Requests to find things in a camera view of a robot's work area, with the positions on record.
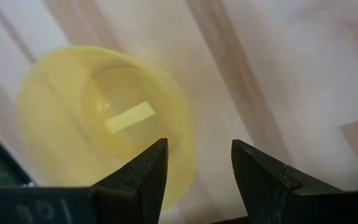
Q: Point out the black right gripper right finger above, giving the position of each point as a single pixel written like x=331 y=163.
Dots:
x=275 y=199

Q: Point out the yellow plastic bowl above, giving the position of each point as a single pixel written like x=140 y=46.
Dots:
x=73 y=109

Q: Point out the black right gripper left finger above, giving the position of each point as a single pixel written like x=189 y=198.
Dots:
x=120 y=202

